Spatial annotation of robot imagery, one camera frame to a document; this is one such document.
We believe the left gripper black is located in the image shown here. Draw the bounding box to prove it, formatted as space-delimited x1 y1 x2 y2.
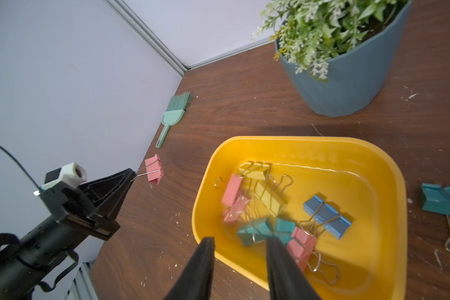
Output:
13 168 136 270

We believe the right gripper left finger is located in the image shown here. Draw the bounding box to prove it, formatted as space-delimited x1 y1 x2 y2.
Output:
164 237 215 300

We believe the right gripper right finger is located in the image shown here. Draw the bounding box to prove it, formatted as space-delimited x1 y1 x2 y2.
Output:
266 237 321 300

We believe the yellow plastic storage box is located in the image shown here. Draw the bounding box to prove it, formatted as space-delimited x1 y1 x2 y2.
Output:
192 136 408 300

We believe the teal binder clip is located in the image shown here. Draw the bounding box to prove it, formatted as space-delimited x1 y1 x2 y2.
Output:
237 217 274 247
273 218 296 247
421 183 450 253

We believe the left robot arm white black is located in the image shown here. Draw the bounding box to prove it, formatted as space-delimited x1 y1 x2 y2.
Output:
0 164 136 300

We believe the blue binder clip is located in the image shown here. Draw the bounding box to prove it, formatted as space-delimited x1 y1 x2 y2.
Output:
299 194 352 240

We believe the yellow binder clip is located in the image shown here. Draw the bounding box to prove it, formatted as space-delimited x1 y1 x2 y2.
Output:
238 161 271 181
253 174 294 217

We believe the green hand brush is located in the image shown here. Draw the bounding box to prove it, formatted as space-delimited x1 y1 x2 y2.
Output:
156 92 192 148

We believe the potted plant blue-grey pot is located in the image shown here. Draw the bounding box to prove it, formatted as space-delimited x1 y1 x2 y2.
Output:
254 0 412 117

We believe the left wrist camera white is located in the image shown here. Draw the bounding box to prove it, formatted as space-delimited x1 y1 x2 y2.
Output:
34 162 87 196

